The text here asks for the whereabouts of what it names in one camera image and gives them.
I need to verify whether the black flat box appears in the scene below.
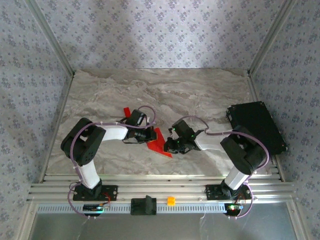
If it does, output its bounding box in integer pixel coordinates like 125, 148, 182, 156
226, 100, 288, 156

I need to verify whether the right controller circuit board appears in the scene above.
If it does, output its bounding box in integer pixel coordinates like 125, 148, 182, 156
223, 202, 243, 216

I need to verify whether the controller circuit board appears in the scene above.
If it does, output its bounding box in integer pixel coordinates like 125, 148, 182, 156
223, 202, 243, 216
82, 203, 111, 213

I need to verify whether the left controller circuit board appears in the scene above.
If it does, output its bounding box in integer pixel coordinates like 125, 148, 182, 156
82, 203, 111, 213

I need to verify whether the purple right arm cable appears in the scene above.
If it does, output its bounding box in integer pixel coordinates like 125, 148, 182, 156
183, 115, 271, 220

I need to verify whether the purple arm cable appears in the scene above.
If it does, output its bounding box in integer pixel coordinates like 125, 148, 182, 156
67, 105, 157, 220
183, 115, 271, 220

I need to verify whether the aluminium rail frame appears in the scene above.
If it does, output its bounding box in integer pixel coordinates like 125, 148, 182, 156
26, 173, 296, 203

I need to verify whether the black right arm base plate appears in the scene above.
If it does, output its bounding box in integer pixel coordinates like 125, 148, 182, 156
205, 184, 252, 201

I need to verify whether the grey slotted cable duct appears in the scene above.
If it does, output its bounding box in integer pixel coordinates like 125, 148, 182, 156
36, 203, 227, 215

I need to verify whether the black mount block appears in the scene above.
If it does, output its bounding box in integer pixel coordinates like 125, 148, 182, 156
130, 194, 158, 216

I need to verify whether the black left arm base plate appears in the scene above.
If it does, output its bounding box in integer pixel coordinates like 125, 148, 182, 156
72, 184, 118, 202

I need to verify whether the aluminium table side rail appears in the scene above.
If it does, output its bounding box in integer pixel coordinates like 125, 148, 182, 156
38, 72, 76, 183
246, 72, 286, 181

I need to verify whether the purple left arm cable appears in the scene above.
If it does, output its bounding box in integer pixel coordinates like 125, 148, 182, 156
67, 105, 157, 220

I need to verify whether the aluminium corner post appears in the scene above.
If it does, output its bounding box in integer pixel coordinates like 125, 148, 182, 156
24, 0, 76, 76
247, 0, 298, 76

